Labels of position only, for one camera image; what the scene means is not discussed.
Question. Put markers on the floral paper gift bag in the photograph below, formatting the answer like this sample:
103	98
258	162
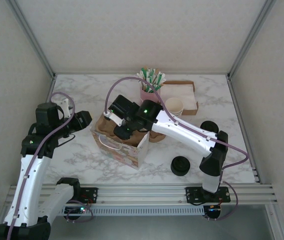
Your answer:
121	156

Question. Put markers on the beige paper cup stack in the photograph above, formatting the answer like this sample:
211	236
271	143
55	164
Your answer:
174	105

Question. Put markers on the pink cup holder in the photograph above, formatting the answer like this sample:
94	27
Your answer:
146	97

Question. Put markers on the green white wrapped straw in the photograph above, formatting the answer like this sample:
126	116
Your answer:
161	79
141	80
147	77
153	77

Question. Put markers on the black round lid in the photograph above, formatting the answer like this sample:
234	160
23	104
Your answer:
180	166

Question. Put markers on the white right camera bracket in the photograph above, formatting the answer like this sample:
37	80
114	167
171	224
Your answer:
114	120

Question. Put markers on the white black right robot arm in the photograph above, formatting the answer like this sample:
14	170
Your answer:
181	135

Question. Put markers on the small green circuit board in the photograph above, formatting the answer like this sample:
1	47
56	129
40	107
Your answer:
214	208
75	210

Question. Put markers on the white napkin stack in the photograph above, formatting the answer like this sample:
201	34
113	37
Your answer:
181	95

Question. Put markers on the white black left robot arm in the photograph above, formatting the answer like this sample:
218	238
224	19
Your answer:
32	190

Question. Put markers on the brown cardboard napkin box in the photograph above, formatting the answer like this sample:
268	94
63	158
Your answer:
190	112

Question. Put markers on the aluminium frame post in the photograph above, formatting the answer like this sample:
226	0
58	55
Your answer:
250	40
33	40

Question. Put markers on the wooden stirrer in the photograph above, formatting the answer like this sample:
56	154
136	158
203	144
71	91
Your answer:
144	69

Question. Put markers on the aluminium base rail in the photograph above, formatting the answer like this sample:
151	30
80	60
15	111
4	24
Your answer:
141	195

